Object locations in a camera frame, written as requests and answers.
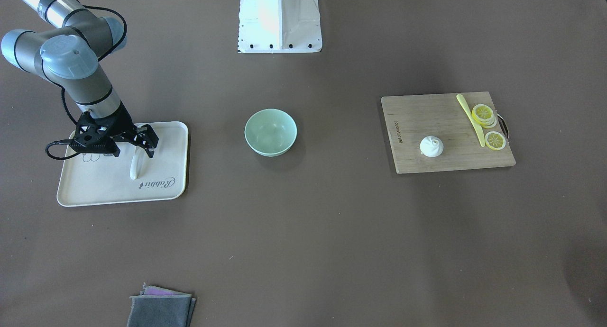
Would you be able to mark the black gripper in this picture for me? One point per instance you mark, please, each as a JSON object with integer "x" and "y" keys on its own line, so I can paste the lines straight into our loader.
{"x": 123, "y": 122}

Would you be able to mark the white spoon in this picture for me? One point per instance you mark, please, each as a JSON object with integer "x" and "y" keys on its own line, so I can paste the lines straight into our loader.
{"x": 136, "y": 163}

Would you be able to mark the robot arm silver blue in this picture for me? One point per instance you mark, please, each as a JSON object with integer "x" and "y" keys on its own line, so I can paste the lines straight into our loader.
{"x": 69, "y": 56}

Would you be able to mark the light green bowl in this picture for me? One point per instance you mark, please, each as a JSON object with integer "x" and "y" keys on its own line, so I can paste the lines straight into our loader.
{"x": 270, "y": 132}

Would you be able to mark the cream rabbit tray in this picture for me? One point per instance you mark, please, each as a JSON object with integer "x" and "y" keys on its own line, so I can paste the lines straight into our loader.
{"x": 96, "y": 179}

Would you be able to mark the grey folded cloth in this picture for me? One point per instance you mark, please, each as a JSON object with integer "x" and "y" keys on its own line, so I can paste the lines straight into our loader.
{"x": 161, "y": 307}

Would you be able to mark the wooden cutting board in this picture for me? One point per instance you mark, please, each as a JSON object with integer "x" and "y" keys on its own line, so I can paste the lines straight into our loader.
{"x": 411, "y": 118}

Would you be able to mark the yellow plastic knife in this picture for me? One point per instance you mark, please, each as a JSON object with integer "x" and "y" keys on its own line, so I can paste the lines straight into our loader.
{"x": 476, "y": 126}

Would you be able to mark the lemon slice stack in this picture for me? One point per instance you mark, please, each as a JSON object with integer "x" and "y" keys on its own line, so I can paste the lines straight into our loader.
{"x": 484, "y": 116}

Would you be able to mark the lemon slice single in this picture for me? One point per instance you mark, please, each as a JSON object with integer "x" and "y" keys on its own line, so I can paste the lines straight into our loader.
{"x": 495, "y": 141}

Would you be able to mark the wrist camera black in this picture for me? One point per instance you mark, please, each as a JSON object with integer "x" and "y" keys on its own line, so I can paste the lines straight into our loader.
{"x": 95, "y": 135}

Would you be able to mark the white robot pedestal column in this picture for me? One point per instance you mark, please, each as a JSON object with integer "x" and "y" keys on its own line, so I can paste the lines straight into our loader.
{"x": 279, "y": 26}

